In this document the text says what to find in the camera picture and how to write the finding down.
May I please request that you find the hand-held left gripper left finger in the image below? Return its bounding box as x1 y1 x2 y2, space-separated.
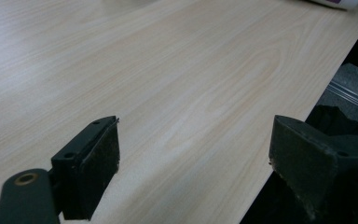
50 115 121 221

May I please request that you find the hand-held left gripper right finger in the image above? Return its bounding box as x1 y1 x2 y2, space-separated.
268 114 358 224

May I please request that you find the white and purple toothpaste tube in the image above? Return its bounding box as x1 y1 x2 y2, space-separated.
307 0 358 11

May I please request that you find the aluminium floor rail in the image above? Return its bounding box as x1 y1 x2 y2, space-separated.
325 79 358 117

